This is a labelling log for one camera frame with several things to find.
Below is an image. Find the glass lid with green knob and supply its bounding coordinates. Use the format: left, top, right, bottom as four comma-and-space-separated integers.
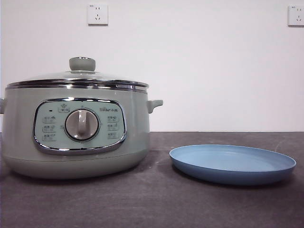
6, 56, 149, 92

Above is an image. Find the blue round plate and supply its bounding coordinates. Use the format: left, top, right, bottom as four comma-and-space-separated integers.
169, 144, 297, 186

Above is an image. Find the pale green electric steamer pot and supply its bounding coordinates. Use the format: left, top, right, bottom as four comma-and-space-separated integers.
0, 85, 164, 180

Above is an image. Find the white wall socket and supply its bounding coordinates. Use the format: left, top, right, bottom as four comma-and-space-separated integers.
88, 4, 109, 26
287, 5, 304, 27

